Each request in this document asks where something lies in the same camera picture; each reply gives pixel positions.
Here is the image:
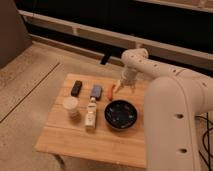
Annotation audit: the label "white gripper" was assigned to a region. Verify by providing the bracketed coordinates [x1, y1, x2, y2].
[114, 68, 137, 93]

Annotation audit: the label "orange red pepper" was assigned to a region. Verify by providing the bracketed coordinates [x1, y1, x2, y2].
[107, 84, 115, 101]

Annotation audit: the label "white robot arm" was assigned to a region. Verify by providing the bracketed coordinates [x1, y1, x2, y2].
[117, 48, 213, 171]

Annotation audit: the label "black ceramic bowl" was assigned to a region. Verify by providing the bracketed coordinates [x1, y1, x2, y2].
[104, 100, 138, 130]

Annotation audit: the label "white ceramic cup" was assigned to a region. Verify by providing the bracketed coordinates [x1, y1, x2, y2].
[62, 97, 80, 119]

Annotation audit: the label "blue sponge block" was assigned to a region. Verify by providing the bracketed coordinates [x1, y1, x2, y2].
[90, 85, 102, 99]

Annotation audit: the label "white metal railing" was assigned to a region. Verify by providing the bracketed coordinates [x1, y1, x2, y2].
[19, 10, 213, 70]

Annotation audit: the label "black rectangular block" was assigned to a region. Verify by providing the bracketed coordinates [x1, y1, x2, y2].
[71, 80, 82, 97]

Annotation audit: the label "white plastic bottle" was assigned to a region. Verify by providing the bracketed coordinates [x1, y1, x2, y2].
[85, 97, 97, 129]

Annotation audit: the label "wooden table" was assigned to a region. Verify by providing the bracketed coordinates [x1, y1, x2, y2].
[35, 74, 148, 168]

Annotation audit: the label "black cables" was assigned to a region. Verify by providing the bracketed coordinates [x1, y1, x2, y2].
[197, 112, 213, 171]

